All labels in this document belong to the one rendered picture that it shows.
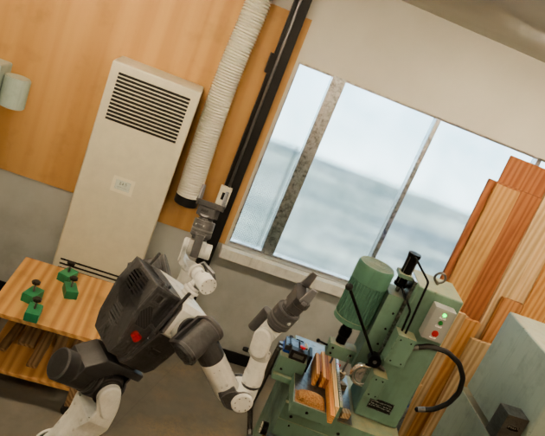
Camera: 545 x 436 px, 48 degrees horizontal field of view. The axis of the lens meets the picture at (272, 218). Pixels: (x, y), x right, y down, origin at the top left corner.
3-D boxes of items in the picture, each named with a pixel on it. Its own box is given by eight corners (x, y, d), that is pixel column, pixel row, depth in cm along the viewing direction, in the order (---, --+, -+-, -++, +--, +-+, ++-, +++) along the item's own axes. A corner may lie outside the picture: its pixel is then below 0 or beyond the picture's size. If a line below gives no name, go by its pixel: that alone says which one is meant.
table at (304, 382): (274, 336, 320) (278, 327, 318) (328, 357, 322) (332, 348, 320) (267, 405, 262) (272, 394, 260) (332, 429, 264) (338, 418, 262)
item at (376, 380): (361, 384, 284) (371, 363, 281) (375, 389, 285) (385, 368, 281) (362, 396, 275) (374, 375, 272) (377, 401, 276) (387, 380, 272)
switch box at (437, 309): (418, 330, 274) (433, 300, 270) (438, 337, 275) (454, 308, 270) (420, 336, 268) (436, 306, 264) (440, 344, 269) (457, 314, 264)
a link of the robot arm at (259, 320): (286, 330, 199) (266, 352, 203) (298, 320, 208) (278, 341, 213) (262, 306, 200) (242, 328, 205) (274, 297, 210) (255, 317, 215)
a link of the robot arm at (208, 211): (202, 199, 255) (193, 226, 256) (193, 196, 246) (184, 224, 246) (228, 208, 252) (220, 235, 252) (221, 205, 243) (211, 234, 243)
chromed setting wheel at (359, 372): (344, 378, 284) (355, 357, 280) (368, 387, 285) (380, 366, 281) (345, 382, 281) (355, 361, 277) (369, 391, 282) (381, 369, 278)
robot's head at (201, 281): (192, 294, 212) (208, 275, 212) (180, 278, 220) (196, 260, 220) (203, 302, 217) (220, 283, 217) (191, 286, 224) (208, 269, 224)
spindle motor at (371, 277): (332, 306, 295) (358, 251, 285) (365, 318, 296) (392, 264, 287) (334, 323, 278) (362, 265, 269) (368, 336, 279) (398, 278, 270)
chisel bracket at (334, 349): (323, 349, 296) (330, 335, 294) (349, 359, 297) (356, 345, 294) (323, 357, 289) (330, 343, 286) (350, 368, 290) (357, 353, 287)
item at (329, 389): (323, 355, 310) (326, 348, 308) (326, 355, 310) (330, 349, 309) (326, 422, 256) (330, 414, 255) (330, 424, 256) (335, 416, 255)
